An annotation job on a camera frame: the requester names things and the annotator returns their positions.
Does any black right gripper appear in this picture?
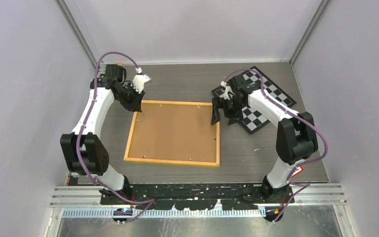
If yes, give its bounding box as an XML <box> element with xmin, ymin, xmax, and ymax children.
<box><xmin>211</xmin><ymin>97</ymin><xmax>246</xmax><ymax>126</ymax></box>

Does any yellow picture frame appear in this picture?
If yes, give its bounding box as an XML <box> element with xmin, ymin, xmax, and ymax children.
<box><xmin>123</xmin><ymin>100</ymin><xmax>220</xmax><ymax>167</ymax></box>

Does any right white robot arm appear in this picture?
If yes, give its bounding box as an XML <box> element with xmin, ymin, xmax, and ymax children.
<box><xmin>211</xmin><ymin>76</ymin><xmax>318</xmax><ymax>203</ymax></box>

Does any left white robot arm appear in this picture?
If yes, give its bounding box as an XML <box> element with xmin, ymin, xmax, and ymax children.
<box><xmin>60</xmin><ymin>64</ymin><xmax>150</xmax><ymax>204</ymax></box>

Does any black white chessboard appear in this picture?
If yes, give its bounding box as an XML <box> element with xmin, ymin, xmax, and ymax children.
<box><xmin>212</xmin><ymin>66</ymin><xmax>300</xmax><ymax>134</ymax></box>

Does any red white grid block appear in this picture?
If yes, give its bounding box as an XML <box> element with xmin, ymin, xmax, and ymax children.
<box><xmin>291</xmin><ymin>166</ymin><xmax>304</xmax><ymax>177</ymax></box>

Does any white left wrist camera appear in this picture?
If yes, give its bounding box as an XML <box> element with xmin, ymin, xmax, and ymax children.
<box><xmin>132</xmin><ymin>67</ymin><xmax>151</xmax><ymax>94</ymax></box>

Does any aluminium left side rail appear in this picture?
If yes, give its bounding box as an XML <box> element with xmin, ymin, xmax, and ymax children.
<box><xmin>67</xmin><ymin>67</ymin><xmax>106</xmax><ymax>179</ymax></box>

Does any aluminium rail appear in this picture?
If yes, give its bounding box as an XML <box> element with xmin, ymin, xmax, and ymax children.
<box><xmin>50</xmin><ymin>183</ymin><xmax>347</xmax><ymax>209</ymax></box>
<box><xmin>67</xmin><ymin>67</ymin><xmax>106</xmax><ymax>179</ymax></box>

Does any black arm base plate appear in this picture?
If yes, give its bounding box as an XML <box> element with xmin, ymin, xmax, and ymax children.
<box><xmin>99</xmin><ymin>183</ymin><xmax>294</xmax><ymax>211</ymax></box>

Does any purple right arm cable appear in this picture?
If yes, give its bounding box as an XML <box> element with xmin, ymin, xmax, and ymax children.
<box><xmin>224</xmin><ymin>68</ymin><xmax>329</xmax><ymax>224</ymax></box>

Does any white slotted cable duct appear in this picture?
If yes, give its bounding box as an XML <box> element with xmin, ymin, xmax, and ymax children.
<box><xmin>61</xmin><ymin>207</ymin><xmax>266</xmax><ymax>219</ymax></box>

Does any aluminium front rail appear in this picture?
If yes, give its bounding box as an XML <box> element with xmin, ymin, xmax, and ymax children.
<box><xmin>50</xmin><ymin>183</ymin><xmax>347</xmax><ymax>209</ymax></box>

